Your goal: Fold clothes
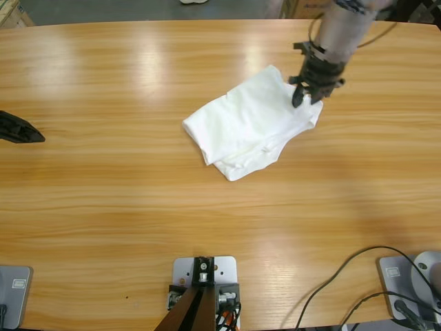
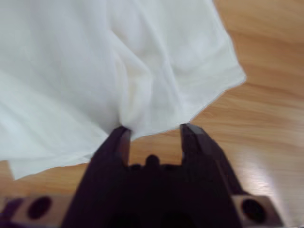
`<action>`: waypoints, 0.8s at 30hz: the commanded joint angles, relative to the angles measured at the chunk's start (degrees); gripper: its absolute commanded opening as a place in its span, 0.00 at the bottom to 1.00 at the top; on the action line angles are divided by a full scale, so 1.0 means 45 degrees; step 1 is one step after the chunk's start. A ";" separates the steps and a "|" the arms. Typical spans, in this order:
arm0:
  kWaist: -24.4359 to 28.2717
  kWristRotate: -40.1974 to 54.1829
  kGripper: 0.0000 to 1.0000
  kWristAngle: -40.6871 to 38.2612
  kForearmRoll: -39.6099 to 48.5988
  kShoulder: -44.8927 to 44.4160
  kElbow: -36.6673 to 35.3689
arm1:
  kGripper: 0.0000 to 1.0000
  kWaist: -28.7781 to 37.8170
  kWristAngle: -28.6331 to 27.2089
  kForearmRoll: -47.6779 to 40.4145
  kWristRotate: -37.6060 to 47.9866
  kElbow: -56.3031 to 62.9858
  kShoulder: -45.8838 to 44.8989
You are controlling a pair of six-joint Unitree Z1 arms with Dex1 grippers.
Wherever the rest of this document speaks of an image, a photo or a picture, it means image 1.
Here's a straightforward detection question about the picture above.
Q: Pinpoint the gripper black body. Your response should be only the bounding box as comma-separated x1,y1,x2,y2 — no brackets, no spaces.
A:
288,58,347,105

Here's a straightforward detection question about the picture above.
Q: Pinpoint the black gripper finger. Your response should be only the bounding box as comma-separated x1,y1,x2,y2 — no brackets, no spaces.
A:
291,82,308,109
0,110,46,144

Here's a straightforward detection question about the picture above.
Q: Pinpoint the white t-shirt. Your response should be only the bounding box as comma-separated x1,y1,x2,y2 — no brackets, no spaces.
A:
181,64,325,183

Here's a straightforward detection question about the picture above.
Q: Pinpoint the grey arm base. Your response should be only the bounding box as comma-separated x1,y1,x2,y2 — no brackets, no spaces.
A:
376,250,441,320
0,264,34,330

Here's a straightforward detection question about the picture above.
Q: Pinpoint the cardboard box with AUX print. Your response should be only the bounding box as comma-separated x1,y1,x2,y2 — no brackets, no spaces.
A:
296,0,331,20

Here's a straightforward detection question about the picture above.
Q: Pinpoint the wooden crate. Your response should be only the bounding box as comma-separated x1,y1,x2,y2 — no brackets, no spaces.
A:
0,0,36,28

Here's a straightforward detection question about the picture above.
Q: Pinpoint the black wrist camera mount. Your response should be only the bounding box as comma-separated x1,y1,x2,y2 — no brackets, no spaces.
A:
292,40,327,59

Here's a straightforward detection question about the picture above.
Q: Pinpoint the long black cable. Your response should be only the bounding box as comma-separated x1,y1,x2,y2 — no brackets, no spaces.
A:
280,245,437,330

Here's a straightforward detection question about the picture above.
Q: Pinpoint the black post clamp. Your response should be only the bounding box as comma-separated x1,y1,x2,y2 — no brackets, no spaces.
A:
191,255,217,290

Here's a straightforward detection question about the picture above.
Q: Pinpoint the black side bracket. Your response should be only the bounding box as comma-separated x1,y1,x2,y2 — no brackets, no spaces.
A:
167,283,189,310
216,281,241,306

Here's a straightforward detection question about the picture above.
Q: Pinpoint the orange and black cable bundle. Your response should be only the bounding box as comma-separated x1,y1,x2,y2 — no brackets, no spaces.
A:
215,302,243,331

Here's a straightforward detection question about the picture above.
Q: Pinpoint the black cable with plug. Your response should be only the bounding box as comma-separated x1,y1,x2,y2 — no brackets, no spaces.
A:
340,291,441,331

